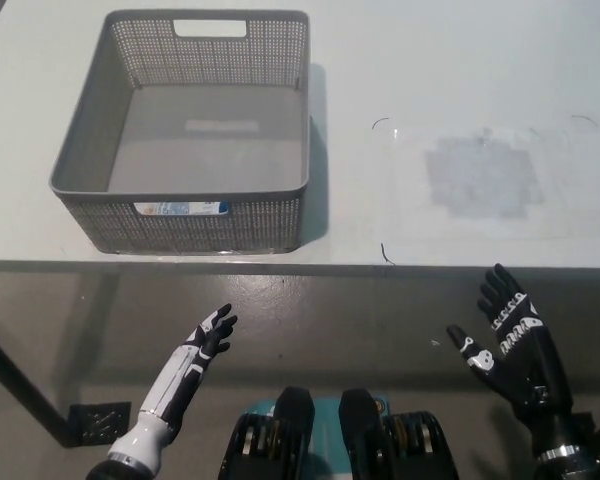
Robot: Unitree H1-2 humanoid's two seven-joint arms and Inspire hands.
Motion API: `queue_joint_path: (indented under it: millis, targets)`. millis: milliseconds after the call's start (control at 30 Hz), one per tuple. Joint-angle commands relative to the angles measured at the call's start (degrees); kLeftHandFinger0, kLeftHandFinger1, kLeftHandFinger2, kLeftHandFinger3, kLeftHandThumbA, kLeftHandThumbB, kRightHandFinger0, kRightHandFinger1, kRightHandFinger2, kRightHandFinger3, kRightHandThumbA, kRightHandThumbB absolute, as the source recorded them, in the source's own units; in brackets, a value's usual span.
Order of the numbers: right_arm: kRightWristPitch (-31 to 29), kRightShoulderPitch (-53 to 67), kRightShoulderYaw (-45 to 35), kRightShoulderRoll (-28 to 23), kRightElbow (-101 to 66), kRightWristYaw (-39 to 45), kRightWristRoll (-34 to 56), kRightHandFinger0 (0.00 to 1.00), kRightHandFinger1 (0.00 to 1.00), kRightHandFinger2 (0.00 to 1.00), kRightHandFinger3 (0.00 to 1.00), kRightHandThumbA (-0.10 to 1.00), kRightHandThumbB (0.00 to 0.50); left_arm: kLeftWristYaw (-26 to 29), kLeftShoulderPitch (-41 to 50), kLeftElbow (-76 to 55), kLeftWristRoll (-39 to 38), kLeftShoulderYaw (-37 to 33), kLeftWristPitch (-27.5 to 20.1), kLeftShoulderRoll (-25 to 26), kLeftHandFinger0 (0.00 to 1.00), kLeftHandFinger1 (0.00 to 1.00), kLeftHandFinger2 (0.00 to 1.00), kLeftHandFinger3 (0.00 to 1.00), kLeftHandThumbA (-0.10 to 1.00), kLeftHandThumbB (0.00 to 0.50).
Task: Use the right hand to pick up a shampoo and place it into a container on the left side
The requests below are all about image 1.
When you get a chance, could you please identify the black right hand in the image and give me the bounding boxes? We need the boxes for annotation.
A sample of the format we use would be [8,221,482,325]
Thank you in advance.
[446,263,576,459]

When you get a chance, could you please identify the white and black left hand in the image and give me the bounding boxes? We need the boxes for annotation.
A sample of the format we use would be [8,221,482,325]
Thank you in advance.
[105,302,239,471]

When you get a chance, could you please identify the white shampoo tube blue cap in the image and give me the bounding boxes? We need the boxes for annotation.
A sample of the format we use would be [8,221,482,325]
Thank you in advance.
[133,201,230,218]

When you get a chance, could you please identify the black floor foot plate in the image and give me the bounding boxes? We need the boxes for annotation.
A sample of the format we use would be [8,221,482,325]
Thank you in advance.
[569,410,600,456]
[68,400,132,446]

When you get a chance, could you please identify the black table leg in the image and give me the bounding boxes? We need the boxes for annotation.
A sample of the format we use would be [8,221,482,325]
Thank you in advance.
[0,323,79,447]

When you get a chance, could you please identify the grey perforated plastic basket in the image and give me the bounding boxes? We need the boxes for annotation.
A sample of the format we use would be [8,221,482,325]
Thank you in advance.
[48,8,311,255]

